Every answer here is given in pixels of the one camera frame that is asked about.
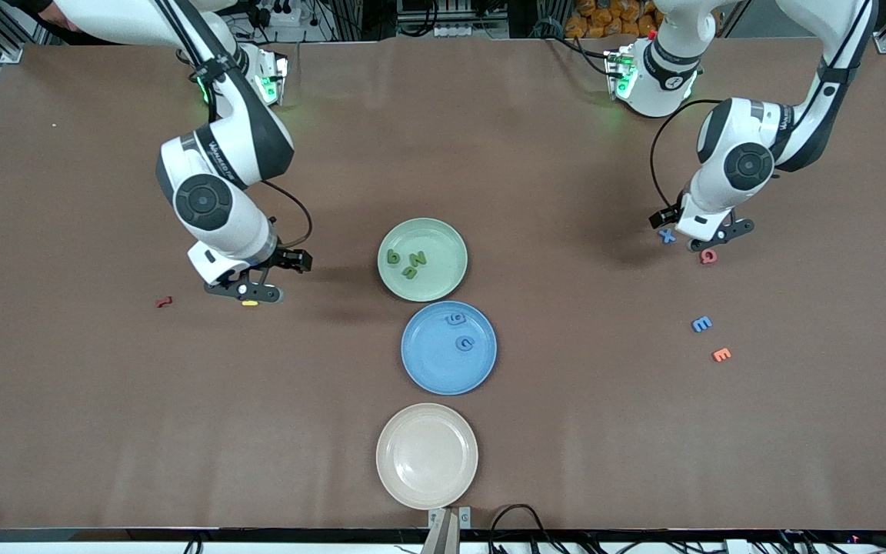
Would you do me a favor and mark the beige plate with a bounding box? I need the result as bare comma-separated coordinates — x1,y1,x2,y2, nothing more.
375,402,479,510

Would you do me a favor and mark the power strip with plugs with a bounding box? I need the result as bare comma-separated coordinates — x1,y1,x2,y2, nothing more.
247,0,301,28

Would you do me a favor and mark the light green plate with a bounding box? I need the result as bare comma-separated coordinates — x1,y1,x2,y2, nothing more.
378,218,468,302

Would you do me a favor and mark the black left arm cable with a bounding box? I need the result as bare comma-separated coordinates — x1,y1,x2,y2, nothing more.
649,98,723,212

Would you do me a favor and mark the black looped floor cable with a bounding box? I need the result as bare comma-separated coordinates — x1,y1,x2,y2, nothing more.
488,504,567,554

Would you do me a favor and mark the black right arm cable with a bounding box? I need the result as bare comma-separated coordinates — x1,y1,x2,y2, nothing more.
158,0,313,251

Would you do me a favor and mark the blue plate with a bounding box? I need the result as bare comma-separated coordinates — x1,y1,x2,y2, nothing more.
401,300,498,396

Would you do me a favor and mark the metal table edge bracket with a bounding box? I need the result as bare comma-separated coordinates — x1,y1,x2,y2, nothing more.
428,507,472,530

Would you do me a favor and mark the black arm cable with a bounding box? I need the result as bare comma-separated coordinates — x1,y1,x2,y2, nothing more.
649,98,723,212
158,0,313,251

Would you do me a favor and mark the pile of orange items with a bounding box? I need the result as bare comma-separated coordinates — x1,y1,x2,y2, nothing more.
566,0,663,38

